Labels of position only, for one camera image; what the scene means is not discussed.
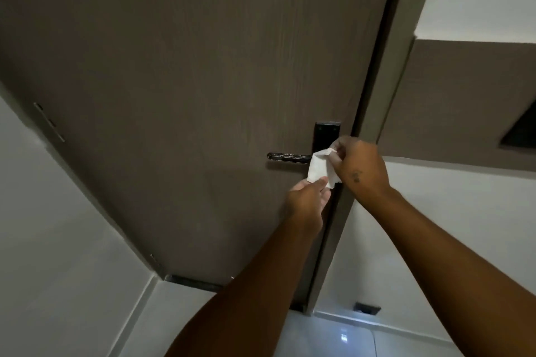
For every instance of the black floor door stopper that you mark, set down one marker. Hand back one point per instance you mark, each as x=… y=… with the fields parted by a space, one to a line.
x=367 y=308

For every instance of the person's left hand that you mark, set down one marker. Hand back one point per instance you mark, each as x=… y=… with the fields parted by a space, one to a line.
x=308 y=204

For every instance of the brown wall panel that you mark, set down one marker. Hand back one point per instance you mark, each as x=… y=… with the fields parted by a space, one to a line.
x=456 y=105

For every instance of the person's right hand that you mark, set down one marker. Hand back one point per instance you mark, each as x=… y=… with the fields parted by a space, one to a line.
x=360 y=168

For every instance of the person's left thumb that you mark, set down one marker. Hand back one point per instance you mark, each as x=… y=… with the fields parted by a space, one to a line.
x=325 y=197

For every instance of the person's right forearm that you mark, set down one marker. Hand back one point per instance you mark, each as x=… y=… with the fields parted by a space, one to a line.
x=456 y=269

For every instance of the brown door frame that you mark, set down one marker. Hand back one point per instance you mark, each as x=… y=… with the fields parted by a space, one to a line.
x=377 y=118

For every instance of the person's left forearm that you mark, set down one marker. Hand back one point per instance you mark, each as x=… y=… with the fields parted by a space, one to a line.
x=247 y=289

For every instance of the person's right fingers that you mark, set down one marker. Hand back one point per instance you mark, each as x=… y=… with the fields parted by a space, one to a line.
x=337 y=151

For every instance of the brown wooden door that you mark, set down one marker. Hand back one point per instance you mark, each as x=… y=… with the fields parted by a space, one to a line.
x=188 y=110

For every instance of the white tissue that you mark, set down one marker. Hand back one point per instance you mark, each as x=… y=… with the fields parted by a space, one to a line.
x=319 y=169

